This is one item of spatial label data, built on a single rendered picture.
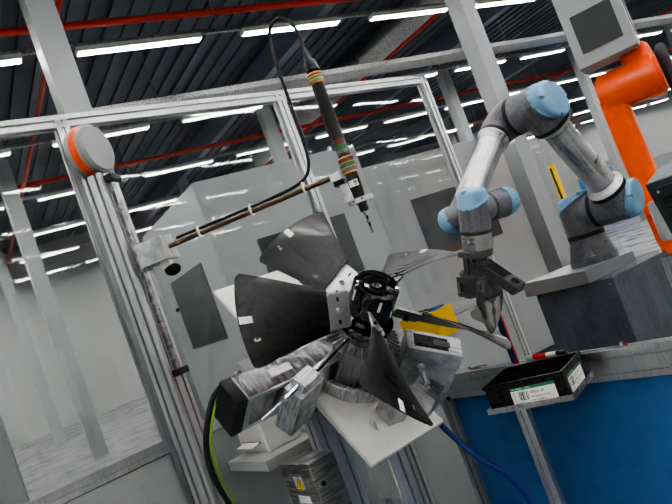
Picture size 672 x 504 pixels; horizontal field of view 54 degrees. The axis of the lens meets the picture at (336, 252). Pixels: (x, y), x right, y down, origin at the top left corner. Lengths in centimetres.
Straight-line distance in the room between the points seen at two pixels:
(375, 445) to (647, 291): 100
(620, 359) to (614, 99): 394
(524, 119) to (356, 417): 95
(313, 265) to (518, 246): 474
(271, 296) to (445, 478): 142
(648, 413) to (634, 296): 41
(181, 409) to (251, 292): 55
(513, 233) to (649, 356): 466
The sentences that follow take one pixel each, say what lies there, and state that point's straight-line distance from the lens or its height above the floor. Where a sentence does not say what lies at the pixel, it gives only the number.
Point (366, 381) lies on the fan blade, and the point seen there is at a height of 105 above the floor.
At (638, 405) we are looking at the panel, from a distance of 188.
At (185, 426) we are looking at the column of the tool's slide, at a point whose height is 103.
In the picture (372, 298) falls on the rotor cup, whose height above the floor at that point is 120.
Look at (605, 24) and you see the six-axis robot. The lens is 555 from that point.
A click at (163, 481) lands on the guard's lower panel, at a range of 213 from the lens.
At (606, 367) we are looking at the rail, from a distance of 186.
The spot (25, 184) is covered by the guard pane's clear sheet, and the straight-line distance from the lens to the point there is 216.
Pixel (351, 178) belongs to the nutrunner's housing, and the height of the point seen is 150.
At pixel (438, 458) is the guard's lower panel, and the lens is 273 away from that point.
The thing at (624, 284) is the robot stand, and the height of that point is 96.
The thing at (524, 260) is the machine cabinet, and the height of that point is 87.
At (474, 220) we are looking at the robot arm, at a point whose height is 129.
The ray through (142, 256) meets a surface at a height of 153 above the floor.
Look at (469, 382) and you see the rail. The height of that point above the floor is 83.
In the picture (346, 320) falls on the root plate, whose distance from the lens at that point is 163.
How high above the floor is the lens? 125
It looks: 3 degrees up
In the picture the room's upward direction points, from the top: 20 degrees counter-clockwise
